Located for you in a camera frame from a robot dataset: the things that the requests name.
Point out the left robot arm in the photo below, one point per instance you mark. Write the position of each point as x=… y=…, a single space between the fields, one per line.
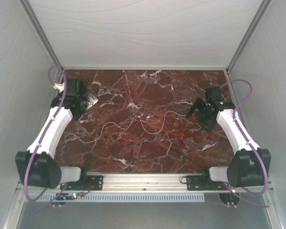
x=36 y=166

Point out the aluminium front rail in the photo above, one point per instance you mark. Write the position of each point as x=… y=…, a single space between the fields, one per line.
x=151 y=183

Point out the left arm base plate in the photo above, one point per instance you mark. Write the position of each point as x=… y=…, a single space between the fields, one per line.
x=90 y=182

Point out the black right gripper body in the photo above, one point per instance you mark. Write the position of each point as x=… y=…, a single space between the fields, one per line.
x=206 y=121

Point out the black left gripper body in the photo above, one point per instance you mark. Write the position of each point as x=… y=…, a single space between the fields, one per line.
x=86 y=103

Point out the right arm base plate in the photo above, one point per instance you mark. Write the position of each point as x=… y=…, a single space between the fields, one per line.
x=197 y=183

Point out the grey slotted cable duct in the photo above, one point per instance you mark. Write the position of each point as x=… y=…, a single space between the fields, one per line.
x=125 y=197

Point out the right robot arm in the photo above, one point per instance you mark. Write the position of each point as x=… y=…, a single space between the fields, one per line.
x=250 y=164

